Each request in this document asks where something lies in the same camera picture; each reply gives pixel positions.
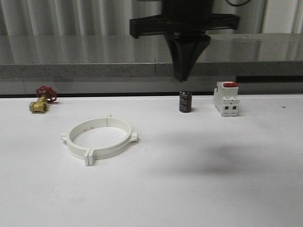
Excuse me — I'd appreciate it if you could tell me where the white red circuit breaker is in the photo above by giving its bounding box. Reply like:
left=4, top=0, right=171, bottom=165
left=214, top=81, right=240, bottom=117

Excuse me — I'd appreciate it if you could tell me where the black cylindrical capacitor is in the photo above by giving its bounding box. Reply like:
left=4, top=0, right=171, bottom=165
left=179, top=91, right=192, bottom=113

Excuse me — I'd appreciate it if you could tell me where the white half-ring pipe clamp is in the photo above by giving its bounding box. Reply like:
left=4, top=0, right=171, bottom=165
left=61, top=117, right=112, bottom=166
left=84, top=114, right=138, bottom=166

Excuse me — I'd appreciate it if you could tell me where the black cable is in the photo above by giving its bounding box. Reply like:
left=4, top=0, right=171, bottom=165
left=226, top=0, right=251, bottom=7

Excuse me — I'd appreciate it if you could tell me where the grey stone counter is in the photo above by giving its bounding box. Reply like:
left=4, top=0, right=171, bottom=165
left=0, top=34, right=303, bottom=96

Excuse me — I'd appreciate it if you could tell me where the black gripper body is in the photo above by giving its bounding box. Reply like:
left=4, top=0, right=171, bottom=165
left=129, top=0, right=240, bottom=38

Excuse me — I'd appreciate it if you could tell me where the brass valve red handle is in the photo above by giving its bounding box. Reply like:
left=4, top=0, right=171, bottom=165
left=29, top=86, right=57, bottom=113

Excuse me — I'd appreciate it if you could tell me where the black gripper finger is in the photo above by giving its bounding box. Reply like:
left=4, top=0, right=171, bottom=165
left=181, top=35, right=211, bottom=81
left=164, top=34, right=183, bottom=80

